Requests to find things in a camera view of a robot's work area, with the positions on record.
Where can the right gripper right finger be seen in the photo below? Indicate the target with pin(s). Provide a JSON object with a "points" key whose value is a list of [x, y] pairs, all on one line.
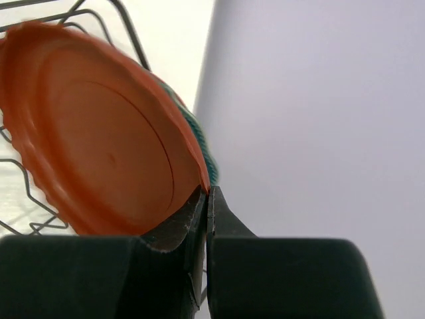
{"points": [[228, 240]]}

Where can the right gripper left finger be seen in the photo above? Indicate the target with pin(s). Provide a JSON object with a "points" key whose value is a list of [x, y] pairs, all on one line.
{"points": [[173, 256]]}

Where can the teal ornate plate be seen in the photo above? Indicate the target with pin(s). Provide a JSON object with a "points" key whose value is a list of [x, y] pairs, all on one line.
{"points": [[212, 167]]}

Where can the orange scalloped plate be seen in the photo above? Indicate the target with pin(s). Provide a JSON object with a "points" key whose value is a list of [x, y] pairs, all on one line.
{"points": [[161, 161]]}

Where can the wire dish rack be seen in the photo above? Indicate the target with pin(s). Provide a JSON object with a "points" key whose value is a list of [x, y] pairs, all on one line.
{"points": [[63, 112]]}

